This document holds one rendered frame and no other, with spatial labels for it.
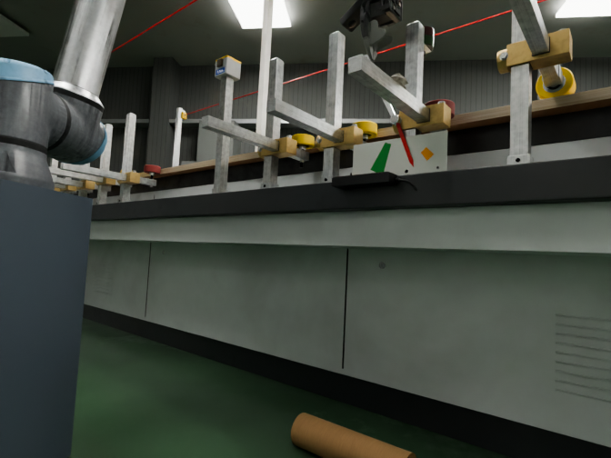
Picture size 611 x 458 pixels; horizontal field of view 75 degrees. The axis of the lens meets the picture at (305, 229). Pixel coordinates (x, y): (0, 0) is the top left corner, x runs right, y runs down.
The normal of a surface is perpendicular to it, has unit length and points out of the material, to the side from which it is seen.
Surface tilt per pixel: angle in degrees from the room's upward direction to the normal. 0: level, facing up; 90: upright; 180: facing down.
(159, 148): 90
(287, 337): 90
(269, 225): 90
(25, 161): 70
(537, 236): 90
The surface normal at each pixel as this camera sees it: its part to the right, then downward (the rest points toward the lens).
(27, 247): 0.99, 0.04
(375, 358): -0.63, -0.08
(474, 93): -0.15, -0.07
